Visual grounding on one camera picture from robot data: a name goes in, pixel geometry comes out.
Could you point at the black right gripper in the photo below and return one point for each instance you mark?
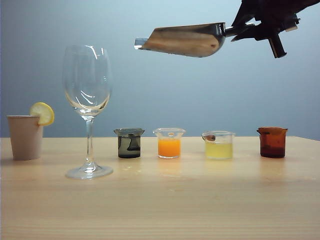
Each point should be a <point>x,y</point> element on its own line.
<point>275,17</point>

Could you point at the shiny metal ice scoop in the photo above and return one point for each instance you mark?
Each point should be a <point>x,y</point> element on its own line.
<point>185,40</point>

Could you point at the clear ice cube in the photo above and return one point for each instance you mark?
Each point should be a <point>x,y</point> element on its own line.
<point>140,43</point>

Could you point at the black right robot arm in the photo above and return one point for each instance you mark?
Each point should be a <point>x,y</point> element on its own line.
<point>305,3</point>

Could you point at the brown amber glass beaker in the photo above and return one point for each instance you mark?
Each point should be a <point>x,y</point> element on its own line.
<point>272,145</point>

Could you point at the clear beaker with yellow juice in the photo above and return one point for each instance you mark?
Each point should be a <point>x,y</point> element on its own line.
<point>219,150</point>

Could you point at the clear beaker with orange juice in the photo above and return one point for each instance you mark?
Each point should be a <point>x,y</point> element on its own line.
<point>169,147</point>

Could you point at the grey smoked glass beaker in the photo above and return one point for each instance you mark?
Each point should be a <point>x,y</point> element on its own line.
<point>129,147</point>

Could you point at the tall clear wine glass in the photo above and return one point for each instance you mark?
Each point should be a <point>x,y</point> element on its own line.
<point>88,171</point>

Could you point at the yellow lemon slice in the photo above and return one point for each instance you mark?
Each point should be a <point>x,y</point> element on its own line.
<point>43,112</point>

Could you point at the beige paper cup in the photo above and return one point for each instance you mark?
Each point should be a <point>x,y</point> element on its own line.
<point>26,140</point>

